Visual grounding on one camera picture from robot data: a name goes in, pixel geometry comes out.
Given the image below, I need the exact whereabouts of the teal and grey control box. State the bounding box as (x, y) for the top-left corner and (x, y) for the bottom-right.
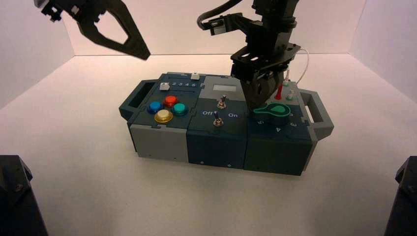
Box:
(119, 72), (334, 177)

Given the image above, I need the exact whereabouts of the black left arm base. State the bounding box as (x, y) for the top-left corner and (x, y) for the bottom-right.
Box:
(0, 155), (49, 236)

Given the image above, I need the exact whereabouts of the white banana plug cable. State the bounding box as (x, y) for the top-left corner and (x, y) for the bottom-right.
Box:
(282, 49), (309, 102)

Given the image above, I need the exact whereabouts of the teal round push button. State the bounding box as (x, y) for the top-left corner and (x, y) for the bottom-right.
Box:
(171, 103), (189, 117)

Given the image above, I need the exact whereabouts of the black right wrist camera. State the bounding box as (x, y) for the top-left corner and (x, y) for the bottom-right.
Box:
(205, 13), (253, 37)

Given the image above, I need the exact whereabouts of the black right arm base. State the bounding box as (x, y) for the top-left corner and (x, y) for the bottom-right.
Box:
(384, 155), (417, 236)

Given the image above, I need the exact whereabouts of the yellow round push button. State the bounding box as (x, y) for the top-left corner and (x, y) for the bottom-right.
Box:
(154, 110), (174, 124)

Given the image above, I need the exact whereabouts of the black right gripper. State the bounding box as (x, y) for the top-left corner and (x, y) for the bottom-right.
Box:
(230, 42), (301, 114)

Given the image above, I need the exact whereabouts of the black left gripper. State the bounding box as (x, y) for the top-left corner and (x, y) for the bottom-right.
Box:
(34, 0), (151, 61)

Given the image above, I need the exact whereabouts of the black camera cable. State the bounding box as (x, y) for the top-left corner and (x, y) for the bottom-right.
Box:
(197, 0), (243, 30)

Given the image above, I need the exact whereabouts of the red round push button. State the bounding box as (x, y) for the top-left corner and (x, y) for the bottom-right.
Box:
(162, 95), (179, 110)

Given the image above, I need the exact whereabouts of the blue round push button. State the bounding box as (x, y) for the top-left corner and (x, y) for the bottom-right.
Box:
(147, 101), (164, 115)

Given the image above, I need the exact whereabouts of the dark knob with green pointer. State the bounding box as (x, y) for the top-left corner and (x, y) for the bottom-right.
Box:
(252, 103), (291, 128)

